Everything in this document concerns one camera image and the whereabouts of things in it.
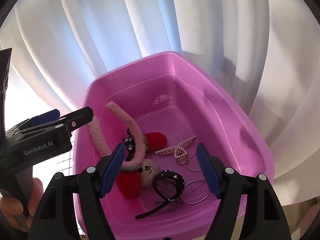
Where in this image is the white curtain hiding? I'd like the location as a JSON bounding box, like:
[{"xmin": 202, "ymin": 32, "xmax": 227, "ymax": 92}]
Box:
[{"xmin": 1, "ymin": 0, "xmax": 319, "ymax": 205}]

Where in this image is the beige round plush pouch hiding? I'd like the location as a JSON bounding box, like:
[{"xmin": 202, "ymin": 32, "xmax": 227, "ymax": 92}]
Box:
[{"xmin": 138, "ymin": 159, "xmax": 159, "ymax": 187}]

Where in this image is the small silver bangle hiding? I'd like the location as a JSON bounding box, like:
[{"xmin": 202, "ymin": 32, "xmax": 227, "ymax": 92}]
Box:
[{"xmin": 187, "ymin": 153, "xmax": 201, "ymax": 172}]

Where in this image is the white black grid tablecloth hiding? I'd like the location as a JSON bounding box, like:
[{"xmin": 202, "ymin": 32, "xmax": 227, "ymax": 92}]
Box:
[{"xmin": 33, "ymin": 149, "xmax": 73, "ymax": 191}]

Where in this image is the pink rhinestone hair clip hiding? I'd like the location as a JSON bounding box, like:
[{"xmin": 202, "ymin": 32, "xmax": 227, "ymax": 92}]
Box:
[{"xmin": 155, "ymin": 136, "xmax": 197, "ymax": 165}]

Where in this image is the left human hand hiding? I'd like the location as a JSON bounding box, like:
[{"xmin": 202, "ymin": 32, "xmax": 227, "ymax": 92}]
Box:
[{"xmin": 1, "ymin": 178, "xmax": 43, "ymax": 232}]

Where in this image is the large silver bangle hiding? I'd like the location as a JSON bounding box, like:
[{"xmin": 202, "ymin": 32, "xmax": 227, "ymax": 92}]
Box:
[{"xmin": 179, "ymin": 179, "xmax": 210, "ymax": 205}]

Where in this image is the pink strawberry fuzzy headband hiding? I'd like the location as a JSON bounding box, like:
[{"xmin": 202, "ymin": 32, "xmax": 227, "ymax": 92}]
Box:
[{"xmin": 88, "ymin": 101, "xmax": 168, "ymax": 199}]

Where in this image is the black wrist watch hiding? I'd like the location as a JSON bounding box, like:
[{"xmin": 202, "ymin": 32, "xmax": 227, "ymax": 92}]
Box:
[{"xmin": 135, "ymin": 170, "xmax": 185, "ymax": 220}]

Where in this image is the purple plastic bin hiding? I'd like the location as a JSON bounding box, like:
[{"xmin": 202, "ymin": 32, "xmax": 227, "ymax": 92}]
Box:
[{"xmin": 82, "ymin": 52, "xmax": 274, "ymax": 239}]

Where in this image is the black patterned bow hair tie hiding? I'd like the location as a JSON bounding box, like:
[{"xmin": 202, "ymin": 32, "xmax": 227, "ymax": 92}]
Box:
[{"xmin": 121, "ymin": 127, "xmax": 137, "ymax": 162}]

